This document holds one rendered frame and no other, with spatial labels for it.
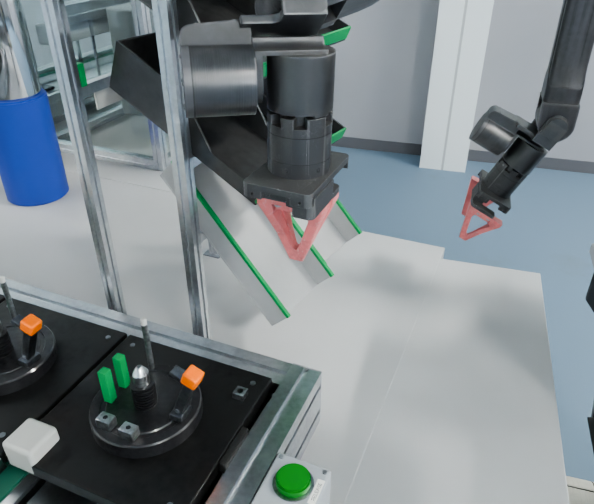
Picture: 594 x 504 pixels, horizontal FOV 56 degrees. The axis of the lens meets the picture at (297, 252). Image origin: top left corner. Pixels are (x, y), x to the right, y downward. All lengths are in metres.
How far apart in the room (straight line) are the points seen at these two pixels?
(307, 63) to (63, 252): 1.00
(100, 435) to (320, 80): 0.49
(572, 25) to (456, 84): 2.77
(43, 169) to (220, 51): 1.15
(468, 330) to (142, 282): 0.65
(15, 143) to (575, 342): 2.14
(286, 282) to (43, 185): 0.86
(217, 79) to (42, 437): 0.49
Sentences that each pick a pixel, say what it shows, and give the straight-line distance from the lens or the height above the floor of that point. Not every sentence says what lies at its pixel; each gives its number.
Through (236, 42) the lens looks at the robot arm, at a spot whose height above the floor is 1.43.
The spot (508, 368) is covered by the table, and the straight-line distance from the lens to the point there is 1.04.
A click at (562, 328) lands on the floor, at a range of 2.65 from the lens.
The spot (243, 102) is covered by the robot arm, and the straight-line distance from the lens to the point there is 0.47.
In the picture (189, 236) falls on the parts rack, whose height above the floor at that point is 1.12.
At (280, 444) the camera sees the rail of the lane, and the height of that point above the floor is 0.96.
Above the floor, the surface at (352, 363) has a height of 0.86.
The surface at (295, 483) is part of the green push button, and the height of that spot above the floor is 0.97.
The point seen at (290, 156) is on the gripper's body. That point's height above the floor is 1.34.
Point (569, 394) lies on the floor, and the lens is 2.35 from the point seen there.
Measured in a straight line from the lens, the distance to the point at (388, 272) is 1.22.
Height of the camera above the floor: 1.53
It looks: 32 degrees down
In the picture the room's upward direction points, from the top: straight up
